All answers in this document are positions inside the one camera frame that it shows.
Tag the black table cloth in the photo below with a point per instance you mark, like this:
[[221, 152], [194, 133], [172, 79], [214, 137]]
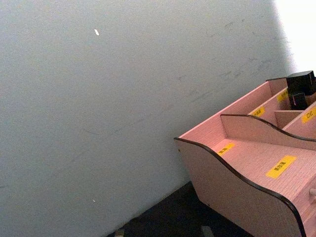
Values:
[[177, 217]]

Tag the pink wooden desk organizer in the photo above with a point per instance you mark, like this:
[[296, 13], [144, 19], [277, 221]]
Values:
[[247, 172]]

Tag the small black square cap bottle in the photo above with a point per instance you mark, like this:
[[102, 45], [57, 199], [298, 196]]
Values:
[[298, 100]]

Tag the large black square cap bottle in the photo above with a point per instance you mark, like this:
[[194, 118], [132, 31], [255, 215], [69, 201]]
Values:
[[300, 82]]

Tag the plain pale wall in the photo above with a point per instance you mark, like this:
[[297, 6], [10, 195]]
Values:
[[98, 98]]

